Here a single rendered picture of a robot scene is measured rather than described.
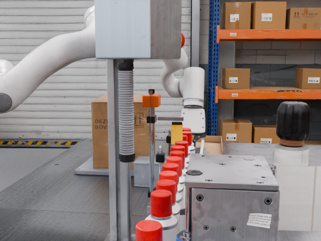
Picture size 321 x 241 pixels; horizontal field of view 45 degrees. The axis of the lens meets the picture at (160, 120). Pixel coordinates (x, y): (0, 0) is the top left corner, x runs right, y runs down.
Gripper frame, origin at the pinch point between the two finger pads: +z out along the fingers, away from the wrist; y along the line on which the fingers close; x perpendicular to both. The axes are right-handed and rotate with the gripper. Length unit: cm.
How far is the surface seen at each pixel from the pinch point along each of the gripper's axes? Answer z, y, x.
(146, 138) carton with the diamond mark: -3.0, -17.7, -0.5
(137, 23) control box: -14, -7, -80
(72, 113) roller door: -86, -185, 360
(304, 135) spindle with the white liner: 2, 30, -51
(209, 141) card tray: -11, 7, 61
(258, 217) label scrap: 20, 13, -101
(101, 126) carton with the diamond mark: -6.7, -35.6, -4.1
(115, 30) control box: -14, -12, -77
